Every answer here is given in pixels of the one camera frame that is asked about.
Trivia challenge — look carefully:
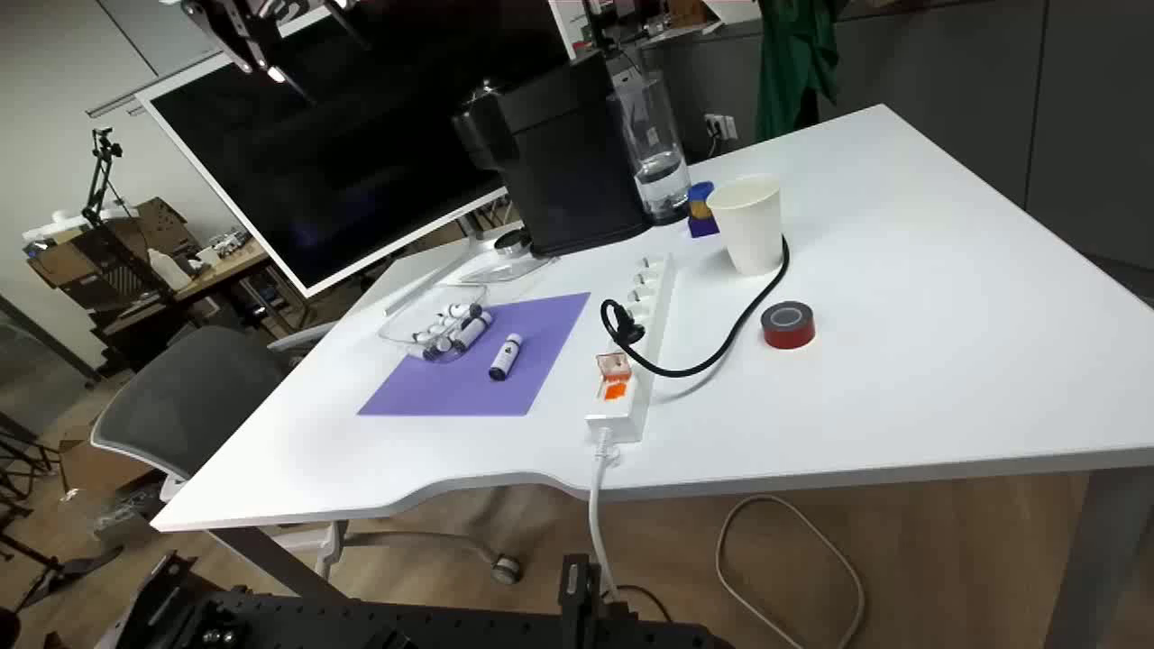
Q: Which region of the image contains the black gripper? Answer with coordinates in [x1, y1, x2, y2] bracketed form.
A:
[190, 0, 299, 90]

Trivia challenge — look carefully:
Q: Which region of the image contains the small white bottle black cap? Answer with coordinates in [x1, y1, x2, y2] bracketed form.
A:
[486, 331, 530, 387]
[447, 313, 498, 362]
[436, 298, 480, 335]
[411, 320, 450, 365]

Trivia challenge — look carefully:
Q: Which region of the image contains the clear plastic container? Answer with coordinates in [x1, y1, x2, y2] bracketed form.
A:
[380, 296, 498, 365]

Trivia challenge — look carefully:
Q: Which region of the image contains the purple mat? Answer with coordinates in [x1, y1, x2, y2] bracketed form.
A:
[357, 287, 596, 423]

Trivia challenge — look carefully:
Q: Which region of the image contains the white framed monitor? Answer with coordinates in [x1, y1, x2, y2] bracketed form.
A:
[135, 0, 581, 303]

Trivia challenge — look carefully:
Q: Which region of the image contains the wooden desk with clutter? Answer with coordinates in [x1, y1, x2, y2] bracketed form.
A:
[27, 196, 302, 365]

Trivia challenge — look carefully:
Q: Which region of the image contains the grey office chair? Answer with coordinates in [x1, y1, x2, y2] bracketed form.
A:
[85, 320, 299, 483]

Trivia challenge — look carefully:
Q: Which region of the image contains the clear water tank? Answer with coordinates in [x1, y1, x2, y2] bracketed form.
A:
[607, 54, 695, 226]

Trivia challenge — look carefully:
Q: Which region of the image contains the blue yellow small packet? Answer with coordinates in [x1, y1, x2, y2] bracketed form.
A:
[684, 178, 724, 243]

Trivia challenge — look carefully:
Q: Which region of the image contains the white power strip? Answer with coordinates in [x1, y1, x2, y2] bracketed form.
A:
[581, 249, 678, 452]

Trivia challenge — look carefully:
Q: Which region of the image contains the white paper cup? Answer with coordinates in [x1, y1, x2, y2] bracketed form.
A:
[711, 172, 785, 277]

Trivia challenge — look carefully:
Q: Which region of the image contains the green cloth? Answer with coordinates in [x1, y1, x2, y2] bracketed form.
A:
[755, 0, 851, 141]

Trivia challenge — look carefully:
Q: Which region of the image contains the black optical breadboard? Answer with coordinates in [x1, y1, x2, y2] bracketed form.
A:
[113, 553, 737, 649]

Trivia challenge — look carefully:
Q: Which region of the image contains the black camera tripod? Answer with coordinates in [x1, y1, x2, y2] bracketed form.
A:
[78, 123, 129, 230]

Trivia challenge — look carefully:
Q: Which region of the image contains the black plug with cable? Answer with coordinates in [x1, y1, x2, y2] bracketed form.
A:
[599, 236, 795, 380]

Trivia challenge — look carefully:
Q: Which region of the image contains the white power strip cable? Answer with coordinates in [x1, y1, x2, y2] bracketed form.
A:
[585, 441, 874, 649]

